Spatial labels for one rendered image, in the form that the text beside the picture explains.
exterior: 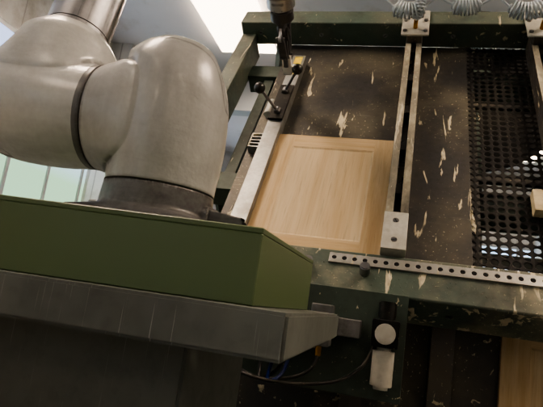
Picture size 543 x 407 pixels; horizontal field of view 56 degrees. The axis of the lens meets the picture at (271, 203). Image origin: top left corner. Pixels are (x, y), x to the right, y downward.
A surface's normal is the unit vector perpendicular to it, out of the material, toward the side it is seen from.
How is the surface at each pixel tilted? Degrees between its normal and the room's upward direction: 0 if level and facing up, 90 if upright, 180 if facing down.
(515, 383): 90
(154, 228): 90
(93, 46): 66
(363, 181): 58
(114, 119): 96
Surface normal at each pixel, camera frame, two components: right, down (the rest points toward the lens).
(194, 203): 0.81, -0.06
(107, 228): -0.21, -0.21
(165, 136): 0.18, -0.09
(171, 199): 0.44, -0.18
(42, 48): 0.00, -0.46
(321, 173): -0.11, -0.69
